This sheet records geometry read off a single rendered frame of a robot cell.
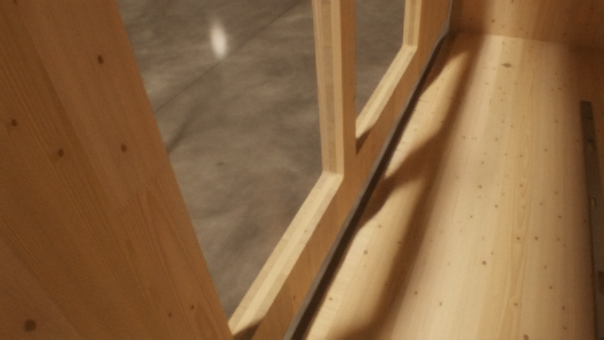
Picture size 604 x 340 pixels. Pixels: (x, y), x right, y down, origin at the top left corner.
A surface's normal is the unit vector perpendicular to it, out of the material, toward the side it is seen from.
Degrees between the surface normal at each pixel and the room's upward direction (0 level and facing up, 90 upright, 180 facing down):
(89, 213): 90
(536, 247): 0
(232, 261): 0
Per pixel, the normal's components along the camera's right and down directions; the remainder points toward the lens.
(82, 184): 0.91, 0.22
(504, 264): -0.07, -0.77
